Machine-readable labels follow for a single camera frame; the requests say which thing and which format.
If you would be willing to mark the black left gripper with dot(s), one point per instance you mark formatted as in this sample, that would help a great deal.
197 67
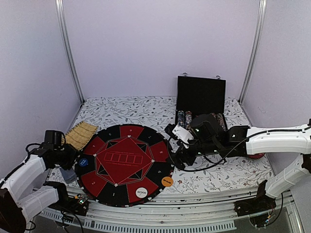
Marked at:
74 154

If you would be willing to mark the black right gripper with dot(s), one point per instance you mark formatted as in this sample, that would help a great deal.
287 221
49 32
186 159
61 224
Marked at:
180 152

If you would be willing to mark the blue small blind button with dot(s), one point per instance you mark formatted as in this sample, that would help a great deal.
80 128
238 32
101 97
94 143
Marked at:
83 162

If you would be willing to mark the blue checkered card deck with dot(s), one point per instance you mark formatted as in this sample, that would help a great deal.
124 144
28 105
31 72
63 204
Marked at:
69 175

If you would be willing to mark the orange big blind button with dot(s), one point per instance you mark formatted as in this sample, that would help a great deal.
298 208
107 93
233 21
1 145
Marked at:
167 181

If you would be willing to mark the white dealer button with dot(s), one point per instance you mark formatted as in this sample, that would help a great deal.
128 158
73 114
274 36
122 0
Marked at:
141 192

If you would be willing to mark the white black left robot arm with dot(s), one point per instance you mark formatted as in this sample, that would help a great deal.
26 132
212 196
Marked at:
19 203

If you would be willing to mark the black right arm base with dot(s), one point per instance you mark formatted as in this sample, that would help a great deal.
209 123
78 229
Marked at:
254 205

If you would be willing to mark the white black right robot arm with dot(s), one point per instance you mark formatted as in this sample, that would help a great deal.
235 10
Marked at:
241 141

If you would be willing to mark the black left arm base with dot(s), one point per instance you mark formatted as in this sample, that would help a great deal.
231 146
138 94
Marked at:
77 204

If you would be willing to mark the poker chip row far right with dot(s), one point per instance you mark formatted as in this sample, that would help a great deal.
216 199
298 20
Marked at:
221 121

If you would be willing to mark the woven bamboo fan mat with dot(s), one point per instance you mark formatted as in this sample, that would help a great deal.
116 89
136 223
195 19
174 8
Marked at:
80 135

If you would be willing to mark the poker chip row far left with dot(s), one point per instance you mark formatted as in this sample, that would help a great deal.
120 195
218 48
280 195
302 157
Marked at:
181 118

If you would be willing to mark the black poker chip case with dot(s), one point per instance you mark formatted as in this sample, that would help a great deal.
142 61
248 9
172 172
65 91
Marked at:
200 95

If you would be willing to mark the red floral round tin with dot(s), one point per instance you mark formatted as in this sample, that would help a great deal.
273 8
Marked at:
256 156

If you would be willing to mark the round red black poker mat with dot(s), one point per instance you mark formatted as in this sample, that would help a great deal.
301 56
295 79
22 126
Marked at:
121 159

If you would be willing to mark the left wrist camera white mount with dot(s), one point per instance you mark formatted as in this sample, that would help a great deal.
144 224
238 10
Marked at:
54 138

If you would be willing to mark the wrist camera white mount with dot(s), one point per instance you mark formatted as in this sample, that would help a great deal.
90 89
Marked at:
54 138
182 135

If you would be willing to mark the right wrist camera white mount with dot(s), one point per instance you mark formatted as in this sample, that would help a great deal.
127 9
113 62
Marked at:
182 135

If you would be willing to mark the right aluminium corner post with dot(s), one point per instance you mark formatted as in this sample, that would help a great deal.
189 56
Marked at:
254 50

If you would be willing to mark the aluminium corner post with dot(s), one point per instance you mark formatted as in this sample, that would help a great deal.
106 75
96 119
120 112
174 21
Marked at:
254 50
65 37

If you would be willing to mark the left aluminium corner post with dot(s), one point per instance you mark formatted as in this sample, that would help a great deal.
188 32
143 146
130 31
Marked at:
65 37

